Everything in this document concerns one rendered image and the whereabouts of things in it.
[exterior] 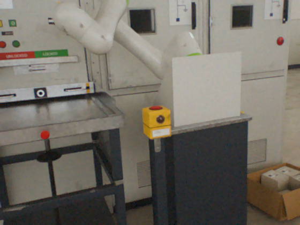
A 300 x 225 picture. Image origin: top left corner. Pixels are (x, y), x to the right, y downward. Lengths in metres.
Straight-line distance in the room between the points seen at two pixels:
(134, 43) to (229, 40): 0.81
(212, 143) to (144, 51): 0.58
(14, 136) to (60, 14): 0.47
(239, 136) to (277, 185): 0.81
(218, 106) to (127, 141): 0.76
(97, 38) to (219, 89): 0.61
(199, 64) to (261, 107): 1.14
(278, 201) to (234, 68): 0.94
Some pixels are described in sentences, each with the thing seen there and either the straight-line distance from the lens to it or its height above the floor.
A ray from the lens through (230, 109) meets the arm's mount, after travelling 1.52.
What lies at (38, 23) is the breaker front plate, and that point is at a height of 1.23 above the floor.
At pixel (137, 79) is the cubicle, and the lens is 1.95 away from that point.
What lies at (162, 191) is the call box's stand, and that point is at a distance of 1.20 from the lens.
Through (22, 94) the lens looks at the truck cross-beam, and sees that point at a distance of 1.70.
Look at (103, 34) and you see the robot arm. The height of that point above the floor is 1.16.
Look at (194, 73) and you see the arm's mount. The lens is 1.38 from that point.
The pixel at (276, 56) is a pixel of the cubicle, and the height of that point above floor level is 0.95.
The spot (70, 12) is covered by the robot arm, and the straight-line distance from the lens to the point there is 1.17.
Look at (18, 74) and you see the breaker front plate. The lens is 1.70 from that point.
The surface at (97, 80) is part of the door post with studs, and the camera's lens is 1.91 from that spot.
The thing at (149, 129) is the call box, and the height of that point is 0.84.
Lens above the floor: 1.15
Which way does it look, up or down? 14 degrees down
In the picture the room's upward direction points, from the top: 3 degrees counter-clockwise
